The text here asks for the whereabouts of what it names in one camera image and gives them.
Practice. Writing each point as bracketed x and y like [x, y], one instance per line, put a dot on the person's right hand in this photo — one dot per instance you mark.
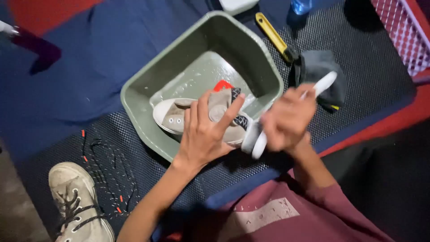
[290, 121]

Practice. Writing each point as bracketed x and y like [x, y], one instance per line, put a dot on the person's left hand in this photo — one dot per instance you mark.
[201, 141]

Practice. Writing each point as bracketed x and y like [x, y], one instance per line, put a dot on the person's right fingers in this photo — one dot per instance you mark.
[285, 104]

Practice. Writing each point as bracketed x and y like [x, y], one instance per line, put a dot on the white scrubbing brush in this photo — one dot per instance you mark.
[324, 83]

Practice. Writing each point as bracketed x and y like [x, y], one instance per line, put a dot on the grey canvas sneaker without laces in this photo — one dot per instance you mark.
[173, 118]

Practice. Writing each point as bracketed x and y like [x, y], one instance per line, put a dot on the dark grey cloth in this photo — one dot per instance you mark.
[319, 64]

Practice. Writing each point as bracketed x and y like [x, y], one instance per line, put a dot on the green plastic basin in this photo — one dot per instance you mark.
[235, 50]

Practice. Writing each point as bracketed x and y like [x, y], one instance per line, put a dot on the black mesh mat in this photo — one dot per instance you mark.
[369, 67]

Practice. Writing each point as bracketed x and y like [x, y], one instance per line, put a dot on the blue plastic bottle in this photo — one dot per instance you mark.
[300, 6]

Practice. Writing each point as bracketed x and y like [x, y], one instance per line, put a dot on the red mat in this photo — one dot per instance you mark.
[386, 124]

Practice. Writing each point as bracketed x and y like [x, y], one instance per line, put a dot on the white plastic container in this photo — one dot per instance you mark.
[237, 5]

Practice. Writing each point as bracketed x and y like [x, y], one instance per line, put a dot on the maroon shirt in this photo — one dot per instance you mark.
[319, 218]

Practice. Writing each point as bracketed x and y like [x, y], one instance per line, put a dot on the white grid basket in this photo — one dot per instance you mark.
[403, 33]

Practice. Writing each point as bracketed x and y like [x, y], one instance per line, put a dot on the black shoelace with orange tips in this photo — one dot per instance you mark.
[100, 161]

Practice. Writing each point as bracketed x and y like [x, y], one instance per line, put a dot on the navy blue cloth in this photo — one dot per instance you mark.
[84, 67]

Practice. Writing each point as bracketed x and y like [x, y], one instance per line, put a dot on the grey sneaker with black laces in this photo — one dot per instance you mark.
[77, 201]

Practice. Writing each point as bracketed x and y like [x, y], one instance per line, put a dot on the small white object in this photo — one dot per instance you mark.
[7, 28]

